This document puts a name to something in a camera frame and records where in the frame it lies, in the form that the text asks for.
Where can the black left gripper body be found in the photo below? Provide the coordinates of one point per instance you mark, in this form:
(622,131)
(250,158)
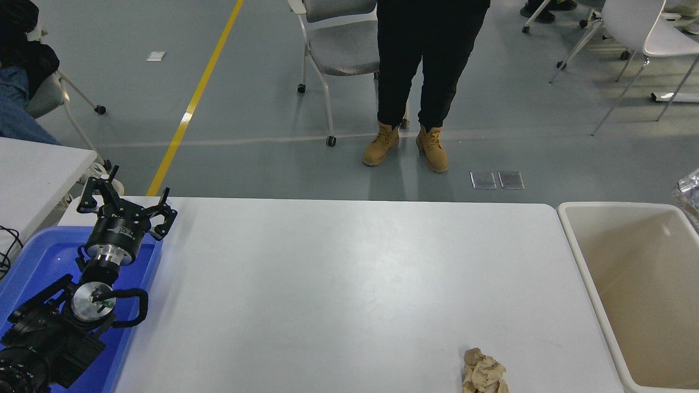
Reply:
(117,232)

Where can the foil tray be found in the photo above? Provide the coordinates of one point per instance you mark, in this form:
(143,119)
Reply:
(692,191)

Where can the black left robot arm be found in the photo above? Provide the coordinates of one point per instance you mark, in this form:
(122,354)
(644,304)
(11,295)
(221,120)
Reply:
(49,338)

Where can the blue plastic tray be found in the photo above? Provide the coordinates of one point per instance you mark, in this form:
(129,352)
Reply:
(49,256)

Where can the white side table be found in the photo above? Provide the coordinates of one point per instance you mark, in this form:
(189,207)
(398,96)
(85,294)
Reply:
(38,174)

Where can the white-framed wheeled chair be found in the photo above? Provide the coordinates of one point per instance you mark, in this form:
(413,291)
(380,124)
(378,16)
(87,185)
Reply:
(46,93)

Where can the person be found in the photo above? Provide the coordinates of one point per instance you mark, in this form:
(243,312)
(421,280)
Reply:
(426,60)
(546,12)
(13,114)

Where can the grey padded wheeled chair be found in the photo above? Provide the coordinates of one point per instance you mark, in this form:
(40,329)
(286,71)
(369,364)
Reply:
(341,54)

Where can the metal floor plate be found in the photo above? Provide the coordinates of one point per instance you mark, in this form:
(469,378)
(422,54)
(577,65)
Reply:
(511,179)
(483,180)

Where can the crumpled tan paper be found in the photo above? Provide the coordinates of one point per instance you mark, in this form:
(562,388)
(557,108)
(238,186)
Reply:
(483,374)

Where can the large pale plastic bin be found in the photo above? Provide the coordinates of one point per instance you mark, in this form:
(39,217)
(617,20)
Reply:
(633,284)

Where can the white-legged wheeled chair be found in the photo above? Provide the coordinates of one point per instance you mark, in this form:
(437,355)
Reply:
(590,4)

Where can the white plastic shell chair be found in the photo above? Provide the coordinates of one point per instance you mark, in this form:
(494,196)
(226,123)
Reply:
(633,22)

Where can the white flat stand base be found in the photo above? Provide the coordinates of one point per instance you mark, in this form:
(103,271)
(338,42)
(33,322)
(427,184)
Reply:
(674,97)

